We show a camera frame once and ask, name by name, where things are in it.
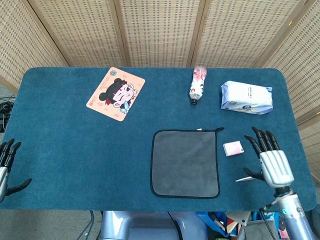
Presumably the cartoon girl mouse pad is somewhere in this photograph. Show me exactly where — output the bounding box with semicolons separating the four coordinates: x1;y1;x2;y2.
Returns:
86;66;146;123

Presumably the grey robot torso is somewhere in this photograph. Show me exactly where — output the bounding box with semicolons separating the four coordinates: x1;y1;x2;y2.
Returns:
99;211;208;240

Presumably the plastic bottle with pink label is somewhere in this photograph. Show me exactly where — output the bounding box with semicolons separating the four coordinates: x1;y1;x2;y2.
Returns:
188;65;208;105

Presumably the small pink tissue packet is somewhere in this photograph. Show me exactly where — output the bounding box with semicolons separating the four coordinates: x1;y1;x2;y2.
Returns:
222;141;245;157

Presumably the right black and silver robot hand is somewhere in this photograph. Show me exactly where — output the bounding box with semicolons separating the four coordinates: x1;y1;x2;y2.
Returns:
243;126;295;188

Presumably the blue felt table cover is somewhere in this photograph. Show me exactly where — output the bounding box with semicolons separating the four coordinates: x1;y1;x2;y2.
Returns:
0;66;317;212

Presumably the black floor cable bundle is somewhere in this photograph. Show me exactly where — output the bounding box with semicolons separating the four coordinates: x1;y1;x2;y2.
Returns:
0;96;16;133

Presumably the woven rattan folding screen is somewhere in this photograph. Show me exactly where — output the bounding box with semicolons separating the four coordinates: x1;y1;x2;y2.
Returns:
0;0;320;181

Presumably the grey microfibre cloth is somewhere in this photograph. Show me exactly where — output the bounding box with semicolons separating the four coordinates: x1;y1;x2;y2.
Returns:
150;127;225;199

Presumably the large white tissue pack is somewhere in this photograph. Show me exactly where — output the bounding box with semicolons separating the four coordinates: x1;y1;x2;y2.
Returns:
220;80;274;115

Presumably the blue floor cable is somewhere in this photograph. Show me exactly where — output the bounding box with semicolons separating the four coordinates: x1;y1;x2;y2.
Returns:
81;211;95;240

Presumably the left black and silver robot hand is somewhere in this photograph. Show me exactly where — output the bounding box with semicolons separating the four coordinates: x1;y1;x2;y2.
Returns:
0;138;33;203

